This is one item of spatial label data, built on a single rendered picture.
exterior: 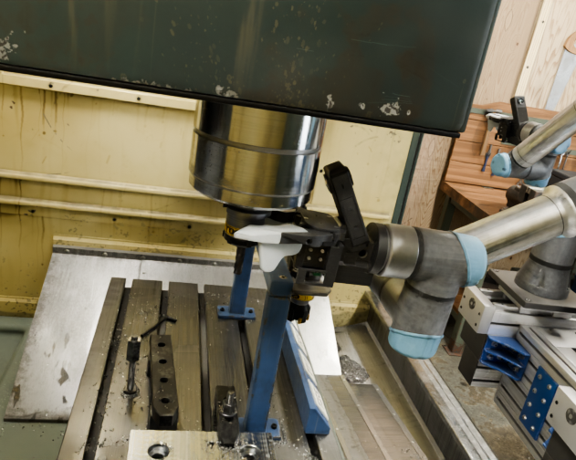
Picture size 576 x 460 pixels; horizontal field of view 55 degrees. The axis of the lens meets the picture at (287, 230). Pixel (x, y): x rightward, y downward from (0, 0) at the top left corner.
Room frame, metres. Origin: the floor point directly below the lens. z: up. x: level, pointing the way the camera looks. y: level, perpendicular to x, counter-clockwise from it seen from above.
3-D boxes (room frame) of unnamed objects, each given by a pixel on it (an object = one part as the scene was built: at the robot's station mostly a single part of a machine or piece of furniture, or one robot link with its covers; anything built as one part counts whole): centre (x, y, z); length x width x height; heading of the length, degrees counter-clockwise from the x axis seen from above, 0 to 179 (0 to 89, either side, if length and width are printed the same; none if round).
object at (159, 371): (0.90, 0.19, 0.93); 0.26 x 0.05 x 0.06; 18
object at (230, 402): (0.77, 0.05, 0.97); 0.13 x 0.03 x 0.15; 13
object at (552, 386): (1.26, -0.74, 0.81); 0.09 x 0.01 x 0.18; 10
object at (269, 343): (0.85, 0.00, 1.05); 0.10 x 0.05 x 0.30; 103
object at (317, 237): (0.66, -0.02, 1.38); 0.09 x 0.05 x 0.02; 128
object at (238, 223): (0.67, 0.06, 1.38); 0.05 x 0.05 x 0.03
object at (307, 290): (0.87, -0.06, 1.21); 0.07 x 0.05 x 0.01; 103
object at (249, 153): (0.67, 0.06, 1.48); 0.16 x 0.16 x 0.12
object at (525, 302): (1.52, -0.79, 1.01); 0.36 x 0.22 x 0.06; 100
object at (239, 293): (1.28, 0.09, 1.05); 0.10 x 0.05 x 0.30; 103
